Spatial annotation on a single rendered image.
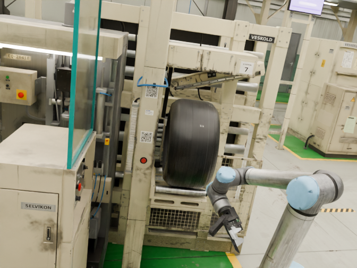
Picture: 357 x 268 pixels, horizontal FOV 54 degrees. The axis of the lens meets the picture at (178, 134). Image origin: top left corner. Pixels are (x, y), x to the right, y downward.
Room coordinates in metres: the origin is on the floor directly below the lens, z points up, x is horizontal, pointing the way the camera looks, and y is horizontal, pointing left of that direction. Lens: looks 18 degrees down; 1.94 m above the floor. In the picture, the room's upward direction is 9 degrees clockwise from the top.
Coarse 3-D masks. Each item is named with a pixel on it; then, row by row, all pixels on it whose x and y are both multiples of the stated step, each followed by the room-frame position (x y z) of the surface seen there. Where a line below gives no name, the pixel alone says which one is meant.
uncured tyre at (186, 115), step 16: (176, 112) 2.05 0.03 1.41; (192, 112) 2.04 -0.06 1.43; (208, 112) 2.07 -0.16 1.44; (176, 128) 1.96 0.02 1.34; (192, 128) 1.96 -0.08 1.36; (208, 128) 1.98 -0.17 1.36; (176, 144) 1.91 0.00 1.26; (192, 144) 1.92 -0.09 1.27; (208, 144) 1.93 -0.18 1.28; (176, 160) 1.90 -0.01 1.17; (192, 160) 1.90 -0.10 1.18; (208, 160) 1.91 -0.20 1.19; (176, 176) 1.92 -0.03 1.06; (192, 176) 1.93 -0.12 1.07; (208, 176) 1.94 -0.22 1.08
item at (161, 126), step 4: (160, 120) 2.62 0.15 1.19; (164, 120) 2.59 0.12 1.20; (160, 124) 2.49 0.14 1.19; (164, 124) 2.48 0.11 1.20; (160, 128) 2.62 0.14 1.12; (164, 128) 2.48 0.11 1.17; (160, 132) 2.62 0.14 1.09; (160, 136) 2.49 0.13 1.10; (156, 140) 2.48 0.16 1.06; (160, 140) 2.48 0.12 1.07; (156, 144) 2.49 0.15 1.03; (160, 144) 2.49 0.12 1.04; (156, 148) 2.48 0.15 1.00; (156, 152) 2.49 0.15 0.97; (160, 152) 2.48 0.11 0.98; (156, 156) 2.49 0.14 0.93; (160, 156) 2.48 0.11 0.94
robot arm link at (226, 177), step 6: (222, 168) 1.66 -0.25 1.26; (228, 168) 1.67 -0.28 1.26; (216, 174) 1.66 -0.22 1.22; (222, 174) 1.62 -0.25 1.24; (228, 174) 1.63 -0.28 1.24; (234, 174) 1.64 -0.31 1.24; (216, 180) 1.64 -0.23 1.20; (222, 180) 1.61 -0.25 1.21; (228, 180) 1.61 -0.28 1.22; (234, 180) 1.64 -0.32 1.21; (216, 186) 1.64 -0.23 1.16; (222, 186) 1.62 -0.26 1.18; (228, 186) 1.63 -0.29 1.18; (222, 192) 1.64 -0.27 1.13
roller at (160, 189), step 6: (156, 186) 2.02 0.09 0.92; (162, 186) 2.03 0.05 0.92; (168, 186) 2.04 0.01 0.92; (168, 192) 2.02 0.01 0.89; (174, 192) 2.02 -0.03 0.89; (180, 192) 2.03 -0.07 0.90; (186, 192) 2.03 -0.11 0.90; (192, 192) 2.04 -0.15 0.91; (198, 192) 2.04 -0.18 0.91; (204, 192) 2.05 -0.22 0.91
